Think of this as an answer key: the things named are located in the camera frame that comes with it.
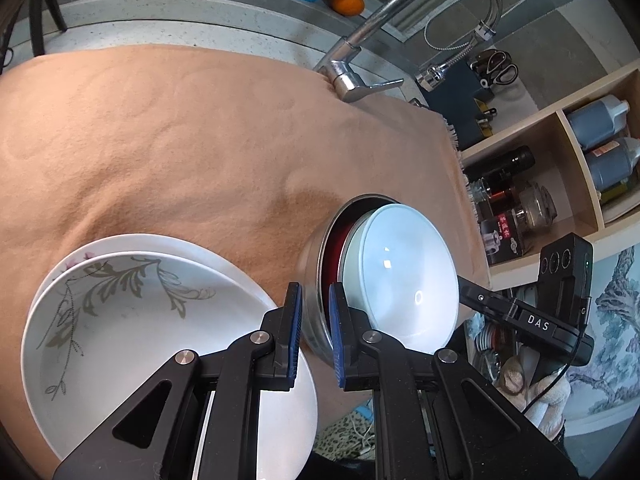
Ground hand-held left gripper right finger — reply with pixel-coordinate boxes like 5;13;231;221
327;281;581;480

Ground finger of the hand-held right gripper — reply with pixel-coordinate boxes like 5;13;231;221
457;275;576;356

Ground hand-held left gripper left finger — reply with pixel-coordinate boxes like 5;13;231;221
52;281;304;480

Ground stainless steel bowl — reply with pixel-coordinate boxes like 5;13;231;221
295;193;401;368

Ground red steel bowl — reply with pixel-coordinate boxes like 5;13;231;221
322;205;373;321

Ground white ceramic bowl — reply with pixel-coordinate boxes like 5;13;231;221
340;202;460;353

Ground large pink flower plate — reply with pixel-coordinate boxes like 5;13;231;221
34;234;278;311

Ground green leaf print plate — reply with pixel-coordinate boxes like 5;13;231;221
21;251;319;480

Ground black and red box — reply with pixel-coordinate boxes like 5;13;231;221
480;212;533;267

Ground glass jar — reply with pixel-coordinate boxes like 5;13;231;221
517;182;558;233

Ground white figurine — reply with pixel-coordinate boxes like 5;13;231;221
500;357;571;436

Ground leopard print cloth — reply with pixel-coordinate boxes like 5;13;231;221
312;395;376;461

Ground blue printed cloth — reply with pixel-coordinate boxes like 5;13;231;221
560;245;640;436

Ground small amber bottle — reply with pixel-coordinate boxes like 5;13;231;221
470;180;518;211

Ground dark sauce jug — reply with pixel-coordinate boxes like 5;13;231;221
585;136;640;192
566;95;631;151

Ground black bottle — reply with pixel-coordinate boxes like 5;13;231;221
470;146;537;186

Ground wooden shelf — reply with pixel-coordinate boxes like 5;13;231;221
460;60;640;291

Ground dark blue knife block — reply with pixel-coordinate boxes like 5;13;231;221
425;62;501;148

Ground black scissors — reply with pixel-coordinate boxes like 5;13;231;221
470;49;520;88

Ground tan cloth mat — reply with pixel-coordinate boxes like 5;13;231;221
0;44;491;466

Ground chrome faucet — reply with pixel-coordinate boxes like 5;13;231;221
313;0;502;103

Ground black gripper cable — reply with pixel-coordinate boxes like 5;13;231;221
522;345;586;413

